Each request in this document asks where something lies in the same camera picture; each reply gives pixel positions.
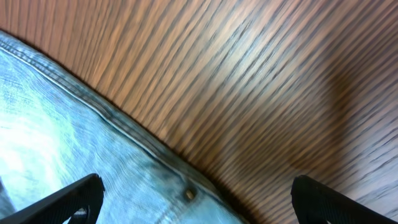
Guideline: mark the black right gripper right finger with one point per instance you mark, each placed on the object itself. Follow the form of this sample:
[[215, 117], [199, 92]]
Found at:
[[315, 203]]

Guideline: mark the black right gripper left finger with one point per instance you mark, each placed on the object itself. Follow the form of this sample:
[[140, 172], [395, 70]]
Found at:
[[79, 202]]

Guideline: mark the light blue denim shorts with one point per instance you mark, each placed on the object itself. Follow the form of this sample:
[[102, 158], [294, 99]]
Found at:
[[55, 130]]

